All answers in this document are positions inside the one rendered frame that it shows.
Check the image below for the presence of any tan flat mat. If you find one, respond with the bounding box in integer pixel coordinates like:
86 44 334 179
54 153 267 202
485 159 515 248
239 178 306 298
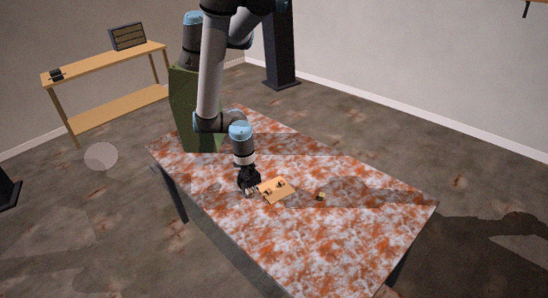
258 176 296 204

